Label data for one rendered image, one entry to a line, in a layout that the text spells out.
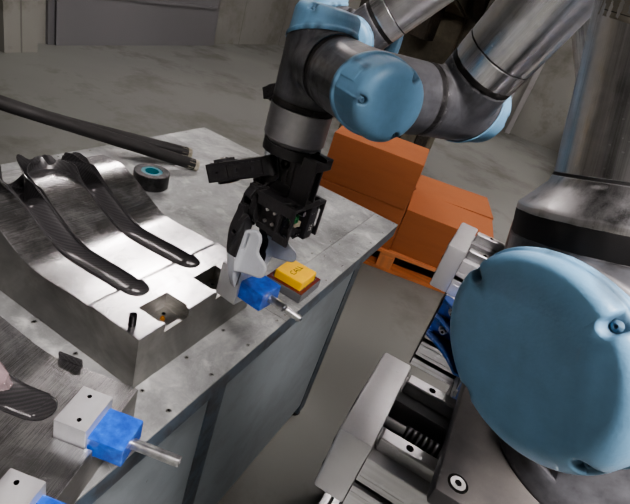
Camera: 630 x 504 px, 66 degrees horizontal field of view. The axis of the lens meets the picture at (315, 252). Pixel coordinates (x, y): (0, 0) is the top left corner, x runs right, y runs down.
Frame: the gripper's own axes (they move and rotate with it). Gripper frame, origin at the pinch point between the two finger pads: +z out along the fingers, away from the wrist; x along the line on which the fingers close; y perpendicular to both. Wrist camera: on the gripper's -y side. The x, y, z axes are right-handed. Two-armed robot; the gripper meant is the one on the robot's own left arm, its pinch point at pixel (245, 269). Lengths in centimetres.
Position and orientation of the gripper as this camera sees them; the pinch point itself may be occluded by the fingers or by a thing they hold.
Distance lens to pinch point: 70.2
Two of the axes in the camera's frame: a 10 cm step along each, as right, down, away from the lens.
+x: 5.4, -2.7, 8.0
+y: 8.0, 4.7, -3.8
